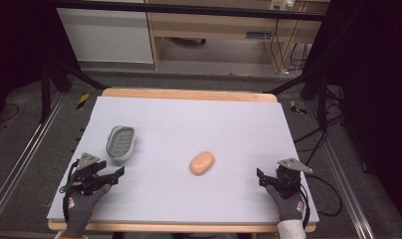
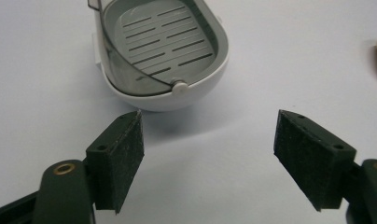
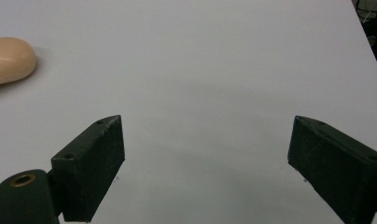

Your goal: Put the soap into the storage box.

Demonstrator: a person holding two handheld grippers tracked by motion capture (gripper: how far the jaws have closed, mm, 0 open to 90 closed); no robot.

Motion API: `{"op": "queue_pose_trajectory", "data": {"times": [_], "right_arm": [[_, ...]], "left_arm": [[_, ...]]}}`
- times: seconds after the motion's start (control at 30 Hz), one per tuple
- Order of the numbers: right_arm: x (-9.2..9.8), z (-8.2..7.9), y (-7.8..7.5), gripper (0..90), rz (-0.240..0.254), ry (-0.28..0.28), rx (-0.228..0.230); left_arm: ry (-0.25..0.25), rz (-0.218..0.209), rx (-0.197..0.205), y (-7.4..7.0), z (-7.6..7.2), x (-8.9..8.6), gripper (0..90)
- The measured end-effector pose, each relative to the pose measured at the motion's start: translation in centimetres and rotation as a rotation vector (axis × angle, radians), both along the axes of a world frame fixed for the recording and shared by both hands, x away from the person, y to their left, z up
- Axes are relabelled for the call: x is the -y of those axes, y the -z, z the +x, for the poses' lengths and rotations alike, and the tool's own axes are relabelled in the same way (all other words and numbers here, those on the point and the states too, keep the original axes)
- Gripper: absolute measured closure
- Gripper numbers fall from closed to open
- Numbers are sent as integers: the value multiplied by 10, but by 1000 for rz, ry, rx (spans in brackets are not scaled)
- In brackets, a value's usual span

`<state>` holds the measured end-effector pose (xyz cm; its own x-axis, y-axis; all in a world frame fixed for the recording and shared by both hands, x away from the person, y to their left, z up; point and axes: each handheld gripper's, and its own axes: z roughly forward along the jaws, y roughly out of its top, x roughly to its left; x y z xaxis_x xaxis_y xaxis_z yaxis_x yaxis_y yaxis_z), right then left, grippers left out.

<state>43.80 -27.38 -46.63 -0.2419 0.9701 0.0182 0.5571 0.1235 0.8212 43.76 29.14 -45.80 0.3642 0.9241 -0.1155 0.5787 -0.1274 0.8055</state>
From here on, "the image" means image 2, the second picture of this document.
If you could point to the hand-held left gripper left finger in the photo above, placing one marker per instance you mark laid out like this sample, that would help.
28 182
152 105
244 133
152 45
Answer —
116 165

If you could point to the white soap box with grey tray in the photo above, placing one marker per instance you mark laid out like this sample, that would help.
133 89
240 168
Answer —
164 53

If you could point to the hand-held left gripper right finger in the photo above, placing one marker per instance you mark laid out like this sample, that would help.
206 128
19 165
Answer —
311 161

